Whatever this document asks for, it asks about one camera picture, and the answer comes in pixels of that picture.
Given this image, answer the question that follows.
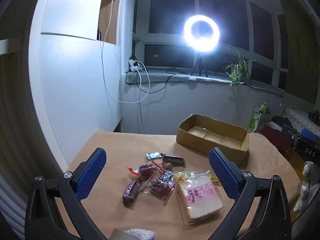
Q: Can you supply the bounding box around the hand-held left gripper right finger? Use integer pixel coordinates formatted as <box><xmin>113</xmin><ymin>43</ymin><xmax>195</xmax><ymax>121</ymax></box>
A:
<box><xmin>209</xmin><ymin>147</ymin><xmax>292</xmax><ymax>240</ymax></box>

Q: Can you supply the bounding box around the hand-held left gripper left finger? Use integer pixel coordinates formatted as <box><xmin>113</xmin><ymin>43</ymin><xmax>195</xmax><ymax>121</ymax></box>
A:
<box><xmin>25</xmin><ymin>147</ymin><xmax>108</xmax><ymax>240</ymax></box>

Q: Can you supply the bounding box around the bread slice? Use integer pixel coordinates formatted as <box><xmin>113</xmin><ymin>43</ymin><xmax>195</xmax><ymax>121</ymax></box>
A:
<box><xmin>175</xmin><ymin>171</ymin><xmax>227</xmax><ymax>224</ymax></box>

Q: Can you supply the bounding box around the brown chocolate bar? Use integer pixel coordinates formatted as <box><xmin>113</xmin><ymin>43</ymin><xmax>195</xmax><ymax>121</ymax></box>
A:
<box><xmin>162</xmin><ymin>153</ymin><xmax>186</xmax><ymax>167</ymax></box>
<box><xmin>122</xmin><ymin>179</ymin><xmax>142</xmax><ymax>204</ymax></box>

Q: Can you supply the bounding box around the cardboard box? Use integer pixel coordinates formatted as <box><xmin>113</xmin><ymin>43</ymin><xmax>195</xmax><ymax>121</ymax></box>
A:
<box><xmin>176</xmin><ymin>114</ymin><xmax>250</xmax><ymax>165</ymax></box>

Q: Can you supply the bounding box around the beige table blanket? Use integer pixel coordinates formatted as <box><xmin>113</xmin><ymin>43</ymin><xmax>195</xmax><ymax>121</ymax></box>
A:
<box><xmin>52</xmin><ymin>129</ymin><xmax>302</xmax><ymax>240</ymax></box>

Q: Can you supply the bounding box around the clear packet of red dates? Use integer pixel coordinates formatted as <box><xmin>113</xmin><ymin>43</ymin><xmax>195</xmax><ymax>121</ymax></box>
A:
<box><xmin>147</xmin><ymin>177</ymin><xmax>177</xmax><ymax>202</ymax></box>
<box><xmin>127</xmin><ymin>164</ymin><xmax>157</xmax><ymax>180</ymax></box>

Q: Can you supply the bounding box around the dark red box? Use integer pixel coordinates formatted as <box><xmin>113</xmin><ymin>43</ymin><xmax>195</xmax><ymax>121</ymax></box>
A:
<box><xmin>260</xmin><ymin>124</ymin><xmax>293</xmax><ymax>155</ymax></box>

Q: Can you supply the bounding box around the green snack bag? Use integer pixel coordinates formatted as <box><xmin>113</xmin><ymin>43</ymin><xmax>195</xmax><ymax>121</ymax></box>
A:
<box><xmin>247</xmin><ymin>102</ymin><xmax>268</xmax><ymax>133</ymax></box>

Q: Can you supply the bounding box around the white fluffy towel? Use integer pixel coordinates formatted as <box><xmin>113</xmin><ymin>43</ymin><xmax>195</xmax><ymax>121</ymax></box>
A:
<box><xmin>114</xmin><ymin>227</ymin><xmax>155</xmax><ymax>240</ymax></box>

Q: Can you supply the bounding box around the white plush toy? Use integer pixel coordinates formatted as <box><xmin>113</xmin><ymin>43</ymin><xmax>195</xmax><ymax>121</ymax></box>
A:
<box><xmin>294</xmin><ymin>161</ymin><xmax>313</xmax><ymax>212</ymax></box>

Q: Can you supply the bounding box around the black equipment case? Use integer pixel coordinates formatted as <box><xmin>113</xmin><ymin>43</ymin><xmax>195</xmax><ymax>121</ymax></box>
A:
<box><xmin>281</xmin><ymin>124</ymin><xmax>320</xmax><ymax>160</ymax></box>

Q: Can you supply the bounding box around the white lace cloth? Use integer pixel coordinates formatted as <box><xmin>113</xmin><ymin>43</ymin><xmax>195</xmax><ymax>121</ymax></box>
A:
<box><xmin>282</xmin><ymin>107</ymin><xmax>320</xmax><ymax>128</ymax></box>

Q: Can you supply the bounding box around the blue pouch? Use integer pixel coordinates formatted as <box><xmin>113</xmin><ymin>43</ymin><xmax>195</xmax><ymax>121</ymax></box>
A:
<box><xmin>301</xmin><ymin>129</ymin><xmax>320</xmax><ymax>143</ymax></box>

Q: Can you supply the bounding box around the white cabinet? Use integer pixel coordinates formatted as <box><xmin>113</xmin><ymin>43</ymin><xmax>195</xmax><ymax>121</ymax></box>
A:
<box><xmin>29</xmin><ymin>0</ymin><xmax>123</xmax><ymax>170</ymax></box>

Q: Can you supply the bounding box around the potted spider plant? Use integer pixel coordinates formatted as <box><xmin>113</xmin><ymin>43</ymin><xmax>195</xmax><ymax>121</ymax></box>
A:
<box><xmin>221</xmin><ymin>49</ymin><xmax>255</xmax><ymax>90</ymax></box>

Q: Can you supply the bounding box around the black tripod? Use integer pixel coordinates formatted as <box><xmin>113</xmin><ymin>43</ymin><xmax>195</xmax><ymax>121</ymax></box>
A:
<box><xmin>190</xmin><ymin>51</ymin><xmax>209</xmax><ymax>78</ymax></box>

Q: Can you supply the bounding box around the white power strip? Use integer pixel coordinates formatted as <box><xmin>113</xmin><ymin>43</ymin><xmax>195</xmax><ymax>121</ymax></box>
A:
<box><xmin>128</xmin><ymin>57</ymin><xmax>140</xmax><ymax>72</ymax></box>

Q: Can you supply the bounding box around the dark curtain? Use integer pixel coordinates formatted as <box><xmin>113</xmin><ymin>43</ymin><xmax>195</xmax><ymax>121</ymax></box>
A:
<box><xmin>272</xmin><ymin>0</ymin><xmax>320</xmax><ymax>105</ymax></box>

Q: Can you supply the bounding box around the black cable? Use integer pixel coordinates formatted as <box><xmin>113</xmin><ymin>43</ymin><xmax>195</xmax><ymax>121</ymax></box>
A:
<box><xmin>139</xmin><ymin>71</ymin><xmax>175</xmax><ymax>94</ymax></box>

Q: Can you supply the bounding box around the white charger cable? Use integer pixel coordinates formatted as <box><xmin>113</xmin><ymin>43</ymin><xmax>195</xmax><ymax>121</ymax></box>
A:
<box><xmin>136</xmin><ymin>61</ymin><xmax>150</xmax><ymax>95</ymax></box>

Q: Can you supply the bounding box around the long white cable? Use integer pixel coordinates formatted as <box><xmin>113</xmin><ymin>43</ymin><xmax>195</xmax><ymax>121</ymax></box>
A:
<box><xmin>100</xmin><ymin>0</ymin><xmax>150</xmax><ymax>103</ymax></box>

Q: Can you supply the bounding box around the ring light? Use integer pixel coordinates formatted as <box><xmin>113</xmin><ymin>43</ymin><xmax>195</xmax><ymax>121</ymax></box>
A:
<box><xmin>184</xmin><ymin>15</ymin><xmax>220</xmax><ymax>52</ymax></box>

